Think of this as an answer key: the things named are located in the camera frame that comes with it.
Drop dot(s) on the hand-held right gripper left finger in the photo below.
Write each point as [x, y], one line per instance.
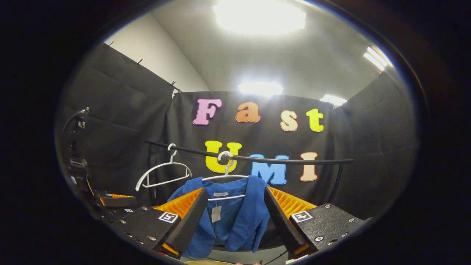
[191, 217]

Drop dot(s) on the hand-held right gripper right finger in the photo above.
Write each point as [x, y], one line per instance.
[281, 221]

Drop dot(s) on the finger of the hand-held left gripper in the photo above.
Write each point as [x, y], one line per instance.
[117, 200]

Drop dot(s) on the blue jacket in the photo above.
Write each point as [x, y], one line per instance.
[250, 209]

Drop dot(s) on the white clothes hanger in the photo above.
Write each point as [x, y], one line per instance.
[225, 176]
[171, 163]

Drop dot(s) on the black backdrop cloth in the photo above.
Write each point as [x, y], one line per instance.
[368, 154]

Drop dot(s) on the large ceiling light panel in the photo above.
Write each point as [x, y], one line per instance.
[259, 16]

